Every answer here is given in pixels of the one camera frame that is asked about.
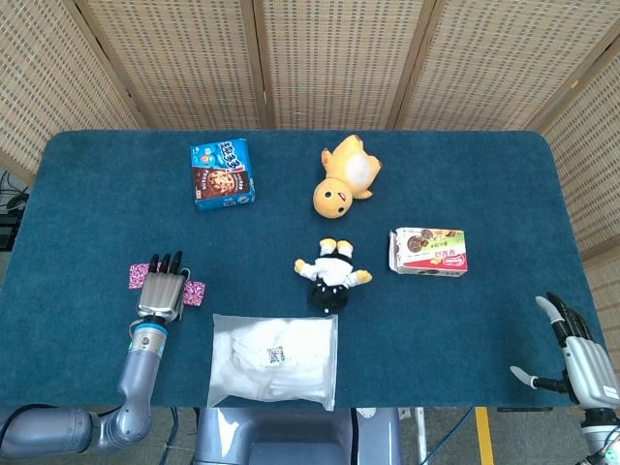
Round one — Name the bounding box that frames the black equipment box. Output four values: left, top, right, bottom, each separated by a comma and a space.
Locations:
0, 212, 21, 251

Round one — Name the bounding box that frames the yellow plush animal toy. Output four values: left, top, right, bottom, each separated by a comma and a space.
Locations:
312, 134, 385, 220

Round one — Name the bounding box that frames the white red biscuit box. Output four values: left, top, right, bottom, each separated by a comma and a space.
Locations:
387, 227, 469, 278

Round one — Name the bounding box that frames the white metal table leg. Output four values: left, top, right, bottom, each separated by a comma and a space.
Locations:
415, 407, 428, 465

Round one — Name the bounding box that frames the woven rattan folding screen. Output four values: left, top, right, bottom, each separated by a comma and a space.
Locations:
0, 0, 620, 350

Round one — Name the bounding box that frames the pink patterned card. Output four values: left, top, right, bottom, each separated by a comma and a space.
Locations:
182, 279, 207, 308
128, 262, 152, 291

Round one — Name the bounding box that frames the thin blue cable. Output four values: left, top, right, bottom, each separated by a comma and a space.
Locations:
162, 407, 183, 465
425, 407, 475, 461

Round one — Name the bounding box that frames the clear bag with white cloth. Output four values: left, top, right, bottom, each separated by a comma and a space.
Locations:
206, 312, 340, 412

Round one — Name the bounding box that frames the blue chocolate cookie box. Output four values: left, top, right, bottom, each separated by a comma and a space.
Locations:
189, 138, 257, 212

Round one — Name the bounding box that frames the black cable bundle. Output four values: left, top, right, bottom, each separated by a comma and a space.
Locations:
0, 169, 31, 212

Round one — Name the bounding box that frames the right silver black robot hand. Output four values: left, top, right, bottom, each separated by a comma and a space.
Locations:
510, 291, 620, 404

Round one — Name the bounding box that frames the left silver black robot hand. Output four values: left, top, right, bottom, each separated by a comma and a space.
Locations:
136, 250, 193, 324

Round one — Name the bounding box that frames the black white plush toy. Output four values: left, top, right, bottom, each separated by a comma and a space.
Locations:
294, 236, 374, 314

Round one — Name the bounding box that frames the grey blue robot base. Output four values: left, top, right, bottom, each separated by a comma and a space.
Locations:
193, 407, 403, 465

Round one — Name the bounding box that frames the blue felt table cover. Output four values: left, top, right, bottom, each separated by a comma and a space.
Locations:
0, 129, 609, 409

